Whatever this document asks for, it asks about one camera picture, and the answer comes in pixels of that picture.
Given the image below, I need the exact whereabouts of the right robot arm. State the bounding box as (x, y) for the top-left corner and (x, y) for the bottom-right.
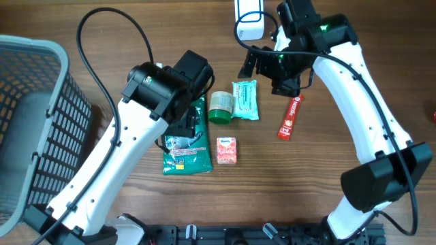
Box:
(238, 1), (433, 244)

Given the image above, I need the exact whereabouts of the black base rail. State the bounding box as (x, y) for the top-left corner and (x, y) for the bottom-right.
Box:
(140, 223), (386, 245)

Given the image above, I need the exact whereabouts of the red coffee stick sachet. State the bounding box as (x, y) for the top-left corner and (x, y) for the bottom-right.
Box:
(278, 94), (304, 140)

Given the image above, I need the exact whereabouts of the white barcode scanner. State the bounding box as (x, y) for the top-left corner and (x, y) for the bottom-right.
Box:
(234, 0), (265, 41)

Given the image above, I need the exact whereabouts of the green snack bag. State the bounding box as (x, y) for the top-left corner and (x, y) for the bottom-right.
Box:
(163, 95), (213, 175)

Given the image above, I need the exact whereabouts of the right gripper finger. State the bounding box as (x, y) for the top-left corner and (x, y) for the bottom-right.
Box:
(238, 51), (257, 78)
(271, 78), (300, 97)

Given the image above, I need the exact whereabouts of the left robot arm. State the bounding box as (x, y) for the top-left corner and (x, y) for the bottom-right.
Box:
(24, 50), (213, 244)

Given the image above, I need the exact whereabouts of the green lid white jar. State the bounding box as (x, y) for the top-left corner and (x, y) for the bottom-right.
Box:
(208, 91), (234, 125)

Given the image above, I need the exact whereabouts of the light teal tissue pack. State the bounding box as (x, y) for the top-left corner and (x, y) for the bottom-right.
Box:
(232, 80), (259, 120)

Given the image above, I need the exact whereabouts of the grey plastic mesh basket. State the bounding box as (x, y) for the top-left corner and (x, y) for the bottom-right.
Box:
(1, 35), (93, 235)

